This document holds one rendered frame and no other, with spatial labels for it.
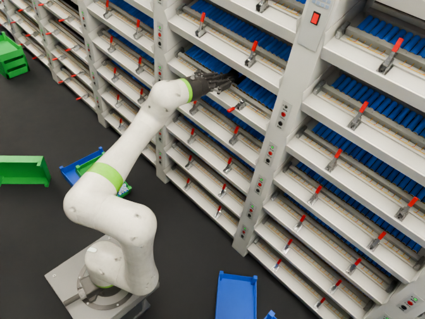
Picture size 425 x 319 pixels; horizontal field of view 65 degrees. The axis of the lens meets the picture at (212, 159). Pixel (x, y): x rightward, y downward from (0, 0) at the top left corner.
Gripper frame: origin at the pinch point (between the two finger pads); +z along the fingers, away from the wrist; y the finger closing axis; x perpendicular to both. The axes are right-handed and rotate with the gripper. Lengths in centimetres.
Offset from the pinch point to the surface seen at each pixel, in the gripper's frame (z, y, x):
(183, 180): 12, 22, 86
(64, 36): 4, 149, 46
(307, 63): -9.2, -33.2, -24.1
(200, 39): -7.1, 14.2, -11.1
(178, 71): -4.2, 26.2, 9.5
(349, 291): 12, -86, 64
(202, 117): 1.5, 10.3, 27.1
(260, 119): -1.8, -21.0, 7.5
